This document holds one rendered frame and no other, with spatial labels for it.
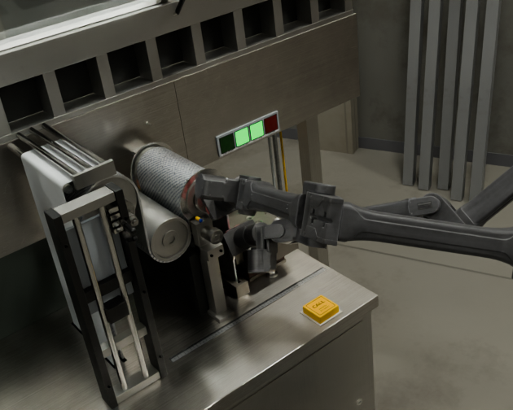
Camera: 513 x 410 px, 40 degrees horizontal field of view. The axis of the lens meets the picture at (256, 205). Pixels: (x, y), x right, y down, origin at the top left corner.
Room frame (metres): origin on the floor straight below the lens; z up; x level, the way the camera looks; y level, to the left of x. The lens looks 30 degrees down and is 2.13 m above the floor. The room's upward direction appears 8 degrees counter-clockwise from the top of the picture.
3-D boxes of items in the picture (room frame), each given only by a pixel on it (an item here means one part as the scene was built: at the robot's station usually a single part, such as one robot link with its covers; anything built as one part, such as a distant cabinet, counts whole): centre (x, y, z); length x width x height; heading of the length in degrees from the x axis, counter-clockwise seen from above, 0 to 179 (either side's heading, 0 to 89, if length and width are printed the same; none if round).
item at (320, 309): (1.49, -0.13, 0.91); 0.07 x 0.07 x 0.02; 35
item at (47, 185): (1.53, 0.49, 1.17); 0.34 x 0.05 x 0.54; 35
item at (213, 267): (1.53, 0.14, 1.05); 0.06 x 0.05 x 0.31; 35
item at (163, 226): (1.62, 0.30, 1.18); 0.26 x 0.12 x 0.12; 35
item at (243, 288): (1.72, 0.15, 0.92); 0.28 x 0.04 x 0.04; 35
